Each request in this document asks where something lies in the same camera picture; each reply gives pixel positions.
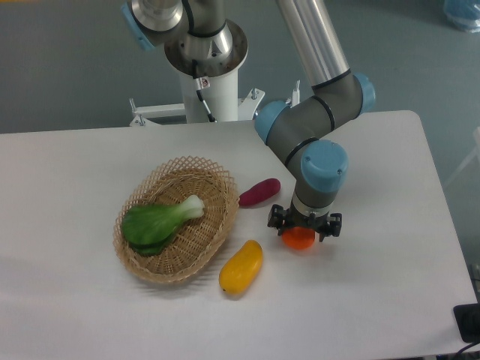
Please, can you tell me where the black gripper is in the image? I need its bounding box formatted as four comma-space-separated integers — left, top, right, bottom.
267, 204, 343, 242

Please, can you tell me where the orange fruit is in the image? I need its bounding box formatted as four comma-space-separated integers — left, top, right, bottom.
281, 226, 315, 251

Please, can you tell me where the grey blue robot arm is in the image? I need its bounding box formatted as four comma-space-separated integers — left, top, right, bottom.
121, 1, 375, 238

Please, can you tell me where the purple sweet potato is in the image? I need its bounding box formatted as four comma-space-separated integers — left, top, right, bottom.
238, 178, 281, 207

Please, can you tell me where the yellow mango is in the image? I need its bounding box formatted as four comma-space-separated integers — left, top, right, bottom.
218, 240, 263, 296

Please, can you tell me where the woven bamboo basket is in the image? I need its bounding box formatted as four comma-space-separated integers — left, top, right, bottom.
113, 156, 241, 284

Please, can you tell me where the green bok choy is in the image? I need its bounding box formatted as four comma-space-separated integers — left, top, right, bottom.
121, 195, 205, 257

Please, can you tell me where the black device at edge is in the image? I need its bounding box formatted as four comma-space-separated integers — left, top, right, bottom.
453, 303, 480, 343

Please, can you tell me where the blue object on floor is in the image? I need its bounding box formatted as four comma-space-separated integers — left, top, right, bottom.
443, 0, 479, 33

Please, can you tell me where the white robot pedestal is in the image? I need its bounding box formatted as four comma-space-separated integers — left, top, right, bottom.
128, 18, 304, 128

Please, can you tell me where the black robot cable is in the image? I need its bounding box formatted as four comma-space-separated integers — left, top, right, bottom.
191, 58, 218, 124

